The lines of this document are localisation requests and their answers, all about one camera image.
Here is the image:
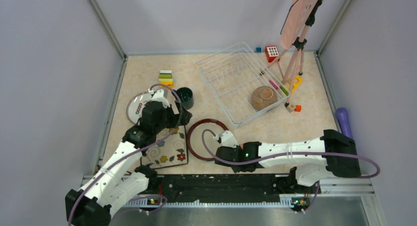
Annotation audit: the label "yellow toy block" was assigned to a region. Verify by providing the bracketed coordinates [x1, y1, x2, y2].
[291, 76, 303, 94]

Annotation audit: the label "dark green ceramic mug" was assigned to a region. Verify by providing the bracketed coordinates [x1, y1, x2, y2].
[176, 87, 194, 110]

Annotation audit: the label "orange and wood toy cubes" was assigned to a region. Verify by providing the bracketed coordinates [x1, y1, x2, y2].
[286, 105, 301, 113]

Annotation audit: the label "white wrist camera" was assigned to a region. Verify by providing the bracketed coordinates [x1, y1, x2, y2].
[148, 88, 179, 114]
[214, 131, 239, 148]

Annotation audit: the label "stacked colourful toy blocks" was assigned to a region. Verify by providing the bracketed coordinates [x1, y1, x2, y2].
[158, 70, 174, 88]

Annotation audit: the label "purple handle tool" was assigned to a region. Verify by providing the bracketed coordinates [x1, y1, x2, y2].
[336, 107, 353, 139]

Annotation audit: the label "round white plate red lettering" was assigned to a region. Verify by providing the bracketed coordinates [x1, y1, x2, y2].
[126, 92, 152, 124]

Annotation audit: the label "pink tripod stand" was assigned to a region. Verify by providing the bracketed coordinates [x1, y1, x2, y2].
[267, 23, 310, 107]

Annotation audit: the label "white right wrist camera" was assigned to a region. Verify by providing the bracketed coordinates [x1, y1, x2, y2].
[214, 131, 239, 148]

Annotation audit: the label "square floral ceramic plate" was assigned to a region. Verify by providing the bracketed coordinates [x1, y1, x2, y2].
[141, 126, 188, 169]

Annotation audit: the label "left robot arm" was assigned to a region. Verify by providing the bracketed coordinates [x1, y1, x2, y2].
[65, 100, 192, 226]

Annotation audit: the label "brown speckled ceramic bowl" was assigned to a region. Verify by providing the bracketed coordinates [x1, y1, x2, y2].
[250, 86, 278, 111]

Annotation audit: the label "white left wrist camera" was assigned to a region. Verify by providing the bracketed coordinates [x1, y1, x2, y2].
[148, 88, 179, 114]

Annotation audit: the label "red-rimmed cream round plate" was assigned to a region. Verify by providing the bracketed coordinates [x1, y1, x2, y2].
[186, 118, 230, 162]

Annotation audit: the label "red toy calculator block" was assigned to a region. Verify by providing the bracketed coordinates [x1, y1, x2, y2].
[265, 45, 279, 63]

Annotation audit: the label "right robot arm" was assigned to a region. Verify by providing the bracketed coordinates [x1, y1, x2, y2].
[213, 129, 361, 193]

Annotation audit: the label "pink perforated board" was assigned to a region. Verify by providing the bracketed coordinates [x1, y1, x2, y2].
[280, 0, 318, 50]

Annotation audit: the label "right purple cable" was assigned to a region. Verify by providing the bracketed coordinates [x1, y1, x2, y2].
[201, 129, 381, 214]

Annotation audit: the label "pink green toy brick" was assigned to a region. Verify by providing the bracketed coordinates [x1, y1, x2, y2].
[269, 79, 289, 96]

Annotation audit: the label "white wire dish rack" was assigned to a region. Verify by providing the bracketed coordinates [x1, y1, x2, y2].
[195, 42, 287, 128]

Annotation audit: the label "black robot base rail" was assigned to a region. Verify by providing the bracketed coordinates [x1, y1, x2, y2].
[141, 174, 317, 196]

